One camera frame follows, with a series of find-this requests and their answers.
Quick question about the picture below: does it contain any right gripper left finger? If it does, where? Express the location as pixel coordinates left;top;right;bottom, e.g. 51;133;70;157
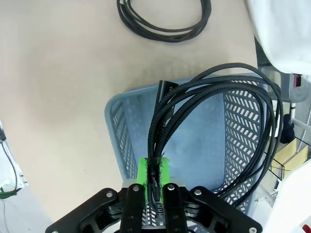
45;157;149;233

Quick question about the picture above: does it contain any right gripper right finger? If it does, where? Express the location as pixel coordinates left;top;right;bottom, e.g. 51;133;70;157
159;157;263;233

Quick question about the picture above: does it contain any black braided USB cable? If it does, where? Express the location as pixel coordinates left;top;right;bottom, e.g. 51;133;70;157
146;62;284;210

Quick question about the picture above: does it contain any blue plastic lattice basket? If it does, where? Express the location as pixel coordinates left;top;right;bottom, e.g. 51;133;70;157
104;72;284;230

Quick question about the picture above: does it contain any small brown cardboard box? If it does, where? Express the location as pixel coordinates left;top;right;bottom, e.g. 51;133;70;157
270;139;306;181

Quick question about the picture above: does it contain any black coiled smooth cable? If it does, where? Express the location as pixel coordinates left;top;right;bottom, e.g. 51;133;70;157
116;0;212;43

